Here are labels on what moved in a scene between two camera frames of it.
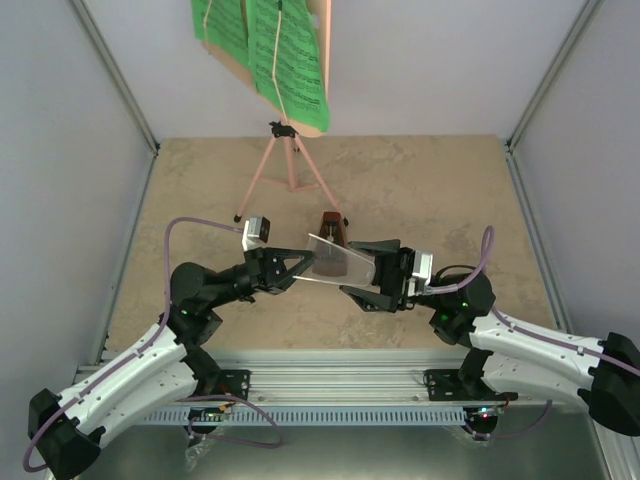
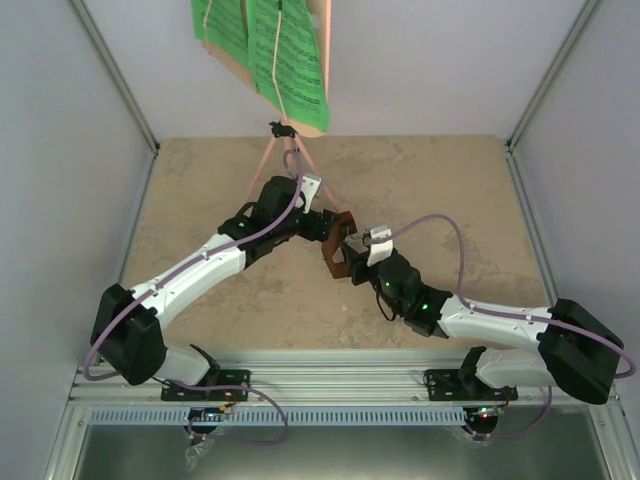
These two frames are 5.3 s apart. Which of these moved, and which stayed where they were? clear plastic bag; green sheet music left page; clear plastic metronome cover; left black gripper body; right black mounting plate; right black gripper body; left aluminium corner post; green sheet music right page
Moved: clear plastic metronome cover; left black gripper body; right black gripper body
Stayed: green sheet music right page; right black mounting plate; left aluminium corner post; clear plastic bag; green sheet music left page
